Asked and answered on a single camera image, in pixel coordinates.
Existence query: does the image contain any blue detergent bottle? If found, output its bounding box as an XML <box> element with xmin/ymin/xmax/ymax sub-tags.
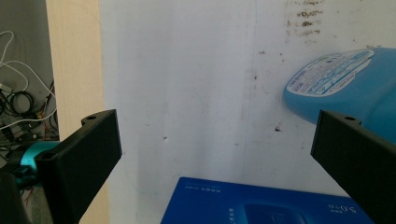
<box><xmin>282</xmin><ymin>47</ymin><xmax>396</xmax><ymax>146</ymax></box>

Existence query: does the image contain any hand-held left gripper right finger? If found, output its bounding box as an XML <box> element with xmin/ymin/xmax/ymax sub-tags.
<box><xmin>310</xmin><ymin>109</ymin><xmax>396</xmax><ymax>224</ymax></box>

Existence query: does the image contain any blue cardboard box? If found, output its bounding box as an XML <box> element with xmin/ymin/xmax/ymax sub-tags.
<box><xmin>160</xmin><ymin>176</ymin><xmax>376</xmax><ymax>224</ymax></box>

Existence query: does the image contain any white cable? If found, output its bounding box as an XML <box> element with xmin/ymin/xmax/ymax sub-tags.
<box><xmin>0</xmin><ymin>30</ymin><xmax>59</xmax><ymax>132</ymax></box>

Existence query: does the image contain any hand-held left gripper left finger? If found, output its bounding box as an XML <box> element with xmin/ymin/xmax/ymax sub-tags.
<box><xmin>35</xmin><ymin>109</ymin><xmax>123</xmax><ymax>224</ymax></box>

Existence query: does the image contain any black coiled cable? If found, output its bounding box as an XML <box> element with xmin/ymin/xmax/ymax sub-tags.
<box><xmin>6</xmin><ymin>91</ymin><xmax>35</xmax><ymax>115</ymax></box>

